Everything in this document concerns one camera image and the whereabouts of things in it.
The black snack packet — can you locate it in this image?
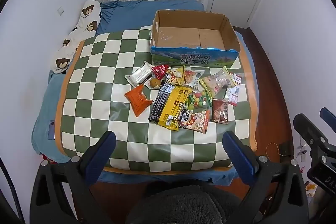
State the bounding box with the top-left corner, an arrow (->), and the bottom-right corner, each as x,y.
149,82 -> 175,123

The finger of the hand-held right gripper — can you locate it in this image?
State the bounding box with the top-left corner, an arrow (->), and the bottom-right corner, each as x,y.
293,113 -> 332,159
319,107 -> 336,132

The red triangular snack packet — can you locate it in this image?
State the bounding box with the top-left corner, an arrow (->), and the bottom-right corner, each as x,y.
151,64 -> 171,81

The white translucent snack packet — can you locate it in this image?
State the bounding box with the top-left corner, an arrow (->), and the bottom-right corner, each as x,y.
124,63 -> 154,87

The blue bedsheet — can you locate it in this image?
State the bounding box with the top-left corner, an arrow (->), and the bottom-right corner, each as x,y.
31,0 -> 256,186

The white round-print snack packet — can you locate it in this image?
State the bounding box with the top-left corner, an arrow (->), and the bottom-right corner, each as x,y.
183,70 -> 205,92

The yellow panda snack packet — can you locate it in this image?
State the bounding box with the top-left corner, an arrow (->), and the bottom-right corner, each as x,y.
164,67 -> 185,86

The red white snack packet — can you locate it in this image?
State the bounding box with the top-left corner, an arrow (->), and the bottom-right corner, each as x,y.
224,86 -> 240,107
230,72 -> 244,87

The green white checkered mat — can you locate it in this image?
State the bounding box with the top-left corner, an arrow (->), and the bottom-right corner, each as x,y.
56,26 -> 259,173

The black cable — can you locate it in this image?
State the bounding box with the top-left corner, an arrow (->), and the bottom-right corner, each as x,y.
0,156 -> 25,224

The round brown pastry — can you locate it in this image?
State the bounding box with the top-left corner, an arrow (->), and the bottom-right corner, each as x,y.
145,77 -> 162,90

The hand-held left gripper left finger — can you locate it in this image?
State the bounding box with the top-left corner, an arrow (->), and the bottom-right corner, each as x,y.
30,130 -> 117,224

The brown red snack packet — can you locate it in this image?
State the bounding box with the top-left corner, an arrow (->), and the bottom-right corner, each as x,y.
211,98 -> 229,125

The orange panda snack packet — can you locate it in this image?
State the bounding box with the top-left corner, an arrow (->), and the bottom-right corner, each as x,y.
178,109 -> 211,133

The grey fuzzy cloth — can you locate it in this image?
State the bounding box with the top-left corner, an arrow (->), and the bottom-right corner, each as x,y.
126,185 -> 263,224

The cardboard box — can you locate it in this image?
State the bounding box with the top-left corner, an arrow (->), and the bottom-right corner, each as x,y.
150,10 -> 241,68

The green candy packet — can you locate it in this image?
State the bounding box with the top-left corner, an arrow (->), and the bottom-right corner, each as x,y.
185,90 -> 213,110

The bear print pillow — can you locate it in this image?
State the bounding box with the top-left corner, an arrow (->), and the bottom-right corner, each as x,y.
50,0 -> 102,74

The orange thread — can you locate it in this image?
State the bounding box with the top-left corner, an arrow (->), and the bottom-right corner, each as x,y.
266,143 -> 294,159

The blue phone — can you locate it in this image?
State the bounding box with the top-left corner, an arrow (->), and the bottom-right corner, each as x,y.
48,120 -> 56,140

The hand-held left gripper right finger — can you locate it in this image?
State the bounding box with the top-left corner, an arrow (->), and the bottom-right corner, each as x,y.
222,130 -> 309,224

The clear yellow-edged snack packet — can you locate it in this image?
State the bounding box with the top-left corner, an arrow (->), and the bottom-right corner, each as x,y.
199,66 -> 235,98

